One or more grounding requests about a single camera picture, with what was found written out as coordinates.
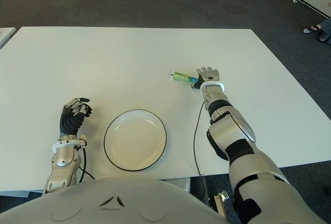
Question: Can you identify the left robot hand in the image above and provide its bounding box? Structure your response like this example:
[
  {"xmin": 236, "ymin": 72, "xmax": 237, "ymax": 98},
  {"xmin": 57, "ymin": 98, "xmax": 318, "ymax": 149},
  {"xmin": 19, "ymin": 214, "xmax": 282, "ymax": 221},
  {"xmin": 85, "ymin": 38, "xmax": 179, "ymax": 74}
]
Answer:
[{"xmin": 59, "ymin": 96, "xmax": 93, "ymax": 136}]

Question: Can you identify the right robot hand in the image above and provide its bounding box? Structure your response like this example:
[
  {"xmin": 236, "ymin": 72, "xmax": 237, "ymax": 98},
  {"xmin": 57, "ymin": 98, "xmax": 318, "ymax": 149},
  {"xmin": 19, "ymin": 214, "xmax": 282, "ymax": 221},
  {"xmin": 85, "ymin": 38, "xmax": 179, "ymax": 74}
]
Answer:
[{"xmin": 190, "ymin": 66, "xmax": 220, "ymax": 90}]

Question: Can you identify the green toothpaste tube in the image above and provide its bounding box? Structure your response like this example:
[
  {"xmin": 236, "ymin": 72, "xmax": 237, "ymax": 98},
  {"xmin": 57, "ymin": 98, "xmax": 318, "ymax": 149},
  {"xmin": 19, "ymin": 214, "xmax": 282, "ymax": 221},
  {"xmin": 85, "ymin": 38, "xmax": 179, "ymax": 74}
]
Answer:
[{"xmin": 169, "ymin": 70, "xmax": 199, "ymax": 84}]

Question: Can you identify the white plate with black rim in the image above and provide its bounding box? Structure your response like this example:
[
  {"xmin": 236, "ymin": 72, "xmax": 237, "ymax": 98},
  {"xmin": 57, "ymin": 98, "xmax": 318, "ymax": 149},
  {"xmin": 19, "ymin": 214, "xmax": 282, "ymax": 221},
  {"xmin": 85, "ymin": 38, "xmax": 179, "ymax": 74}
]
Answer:
[{"xmin": 103, "ymin": 109, "xmax": 168, "ymax": 172}]

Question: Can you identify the grey robot torso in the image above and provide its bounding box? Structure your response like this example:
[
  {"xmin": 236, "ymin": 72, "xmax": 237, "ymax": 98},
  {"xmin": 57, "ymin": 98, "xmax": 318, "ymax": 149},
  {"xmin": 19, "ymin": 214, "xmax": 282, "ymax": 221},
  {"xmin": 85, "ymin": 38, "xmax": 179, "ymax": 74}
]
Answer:
[{"xmin": 0, "ymin": 176, "xmax": 229, "ymax": 224}]

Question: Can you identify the white side table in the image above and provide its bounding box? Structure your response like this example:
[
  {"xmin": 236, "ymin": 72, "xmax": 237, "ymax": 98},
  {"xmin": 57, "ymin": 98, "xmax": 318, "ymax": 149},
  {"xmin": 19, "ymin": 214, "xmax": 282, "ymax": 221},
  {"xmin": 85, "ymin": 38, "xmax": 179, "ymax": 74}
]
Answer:
[{"xmin": 0, "ymin": 27, "xmax": 18, "ymax": 51}]

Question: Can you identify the person's foot in sandal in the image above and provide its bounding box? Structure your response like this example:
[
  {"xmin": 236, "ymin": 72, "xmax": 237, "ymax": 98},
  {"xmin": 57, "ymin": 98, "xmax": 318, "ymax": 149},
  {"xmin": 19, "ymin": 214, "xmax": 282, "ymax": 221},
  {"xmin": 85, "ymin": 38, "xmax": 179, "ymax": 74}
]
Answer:
[{"xmin": 310, "ymin": 18, "xmax": 331, "ymax": 42}]

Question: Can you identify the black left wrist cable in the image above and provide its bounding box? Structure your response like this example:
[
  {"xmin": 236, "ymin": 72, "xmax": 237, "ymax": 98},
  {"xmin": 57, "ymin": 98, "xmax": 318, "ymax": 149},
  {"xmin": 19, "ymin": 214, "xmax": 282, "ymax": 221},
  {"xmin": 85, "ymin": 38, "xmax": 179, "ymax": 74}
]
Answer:
[{"xmin": 77, "ymin": 146, "xmax": 96, "ymax": 184}]

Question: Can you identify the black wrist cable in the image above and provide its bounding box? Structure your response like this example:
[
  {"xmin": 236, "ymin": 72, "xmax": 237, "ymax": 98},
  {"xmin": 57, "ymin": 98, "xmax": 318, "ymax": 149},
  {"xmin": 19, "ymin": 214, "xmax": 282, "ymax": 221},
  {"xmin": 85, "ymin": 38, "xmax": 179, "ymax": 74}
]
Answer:
[
  {"xmin": 193, "ymin": 100, "xmax": 208, "ymax": 177},
  {"xmin": 77, "ymin": 146, "xmax": 96, "ymax": 184}
]

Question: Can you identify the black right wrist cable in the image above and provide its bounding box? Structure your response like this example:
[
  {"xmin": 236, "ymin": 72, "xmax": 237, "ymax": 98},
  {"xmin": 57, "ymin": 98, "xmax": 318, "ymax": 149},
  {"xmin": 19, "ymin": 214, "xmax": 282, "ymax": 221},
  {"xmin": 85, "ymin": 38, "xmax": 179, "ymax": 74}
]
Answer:
[{"xmin": 193, "ymin": 100, "xmax": 208, "ymax": 177}]

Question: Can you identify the gold metal bracket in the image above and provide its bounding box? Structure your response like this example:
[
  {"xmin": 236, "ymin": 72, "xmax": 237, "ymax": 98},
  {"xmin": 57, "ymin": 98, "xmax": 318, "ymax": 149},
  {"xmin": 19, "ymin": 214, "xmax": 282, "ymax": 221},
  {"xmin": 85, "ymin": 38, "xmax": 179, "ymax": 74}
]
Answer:
[{"xmin": 214, "ymin": 190, "xmax": 230, "ymax": 220}]

